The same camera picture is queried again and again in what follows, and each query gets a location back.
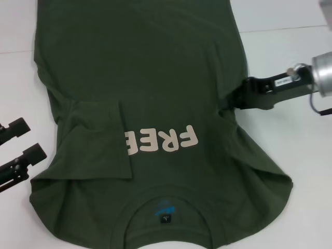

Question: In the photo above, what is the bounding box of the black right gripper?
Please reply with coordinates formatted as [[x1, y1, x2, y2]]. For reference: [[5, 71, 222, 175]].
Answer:
[[221, 65, 316, 110]]

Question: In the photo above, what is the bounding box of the dark green FREE T-shirt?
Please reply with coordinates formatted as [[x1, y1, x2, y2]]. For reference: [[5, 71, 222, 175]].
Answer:
[[28, 0, 295, 249]]

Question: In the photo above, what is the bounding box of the right gripper cable with plug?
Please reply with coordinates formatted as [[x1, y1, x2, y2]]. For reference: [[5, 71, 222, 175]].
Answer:
[[285, 63, 332, 117]]

